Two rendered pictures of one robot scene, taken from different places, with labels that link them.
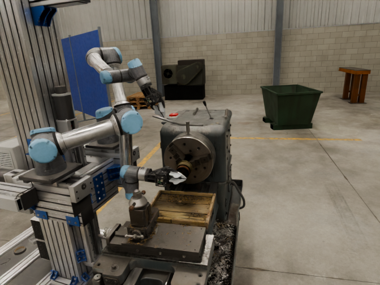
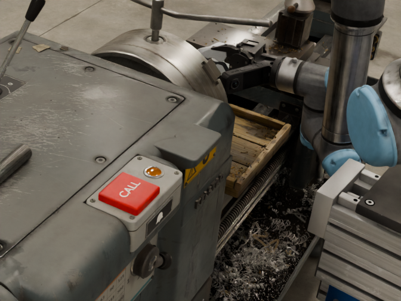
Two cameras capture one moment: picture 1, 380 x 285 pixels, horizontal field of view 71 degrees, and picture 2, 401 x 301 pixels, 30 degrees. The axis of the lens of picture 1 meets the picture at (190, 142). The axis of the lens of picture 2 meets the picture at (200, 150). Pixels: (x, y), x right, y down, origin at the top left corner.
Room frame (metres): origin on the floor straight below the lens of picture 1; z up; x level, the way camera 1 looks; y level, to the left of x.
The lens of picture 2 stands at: (2.82, 0.33, 1.87)
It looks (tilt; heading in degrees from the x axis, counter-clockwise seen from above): 34 degrees down; 189
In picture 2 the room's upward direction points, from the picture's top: 7 degrees clockwise
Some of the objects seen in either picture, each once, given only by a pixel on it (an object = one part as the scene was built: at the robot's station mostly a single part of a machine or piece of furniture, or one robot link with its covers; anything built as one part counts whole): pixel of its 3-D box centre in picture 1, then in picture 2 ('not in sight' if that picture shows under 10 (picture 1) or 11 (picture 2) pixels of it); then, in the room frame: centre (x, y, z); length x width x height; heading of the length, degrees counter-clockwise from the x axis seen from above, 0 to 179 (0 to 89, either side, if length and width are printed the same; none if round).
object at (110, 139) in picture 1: (107, 134); not in sight; (1.78, 0.57, 1.21); 0.15 x 0.15 x 0.10
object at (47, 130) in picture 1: (44, 140); not in sight; (1.31, 0.74, 1.33); 0.13 x 0.12 x 0.14; 24
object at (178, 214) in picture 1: (181, 207); (199, 134); (1.32, 0.07, 0.89); 0.36 x 0.30 x 0.04; 76
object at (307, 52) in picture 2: (143, 224); (287, 54); (1.02, 0.23, 0.99); 0.20 x 0.10 x 0.05; 166
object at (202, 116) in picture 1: (199, 141); (28, 231); (1.97, -0.07, 1.06); 0.59 x 0.48 x 0.39; 166
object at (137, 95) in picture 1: (143, 100); not in sight; (9.60, 1.59, 0.22); 1.25 x 0.86 x 0.44; 170
